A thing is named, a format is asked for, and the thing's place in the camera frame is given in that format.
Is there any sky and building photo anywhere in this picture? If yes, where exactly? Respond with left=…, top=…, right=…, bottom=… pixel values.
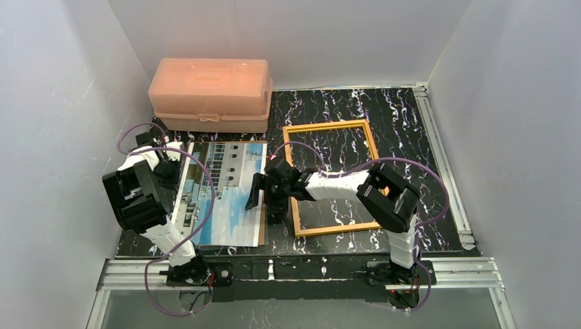
left=171, top=142, right=263, bottom=247

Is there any yellow wooden picture frame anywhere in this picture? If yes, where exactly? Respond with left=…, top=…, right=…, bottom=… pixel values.
left=277, top=119, right=380, bottom=237

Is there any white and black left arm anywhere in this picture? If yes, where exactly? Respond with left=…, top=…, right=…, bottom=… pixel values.
left=102, top=132, right=211, bottom=285

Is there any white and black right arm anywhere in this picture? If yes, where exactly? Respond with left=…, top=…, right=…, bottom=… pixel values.
left=245, top=156, right=419, bottom=284

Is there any pink plastic storage box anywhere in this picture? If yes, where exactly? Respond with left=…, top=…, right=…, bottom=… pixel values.
left=148, top=58, right=273, bottom=133

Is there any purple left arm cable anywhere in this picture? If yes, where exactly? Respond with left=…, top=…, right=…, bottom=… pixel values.
left=116, top=122, right=217, bottom=317

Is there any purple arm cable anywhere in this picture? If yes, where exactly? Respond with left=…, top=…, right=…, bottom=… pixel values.
left=272, top=141, right=450, bottom=314
left=116, top=122, right=217, bottom=317

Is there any brown frame backing board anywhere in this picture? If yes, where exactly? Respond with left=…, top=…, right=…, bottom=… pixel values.
left=258, top=143, right=268, bottom=246

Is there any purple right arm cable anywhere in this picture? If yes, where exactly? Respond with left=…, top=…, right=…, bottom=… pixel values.
left=272, top=141, right=450, bottom=314

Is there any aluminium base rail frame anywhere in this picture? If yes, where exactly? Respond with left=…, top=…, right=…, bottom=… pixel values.
left=86, top=82, right=519, bottom=329

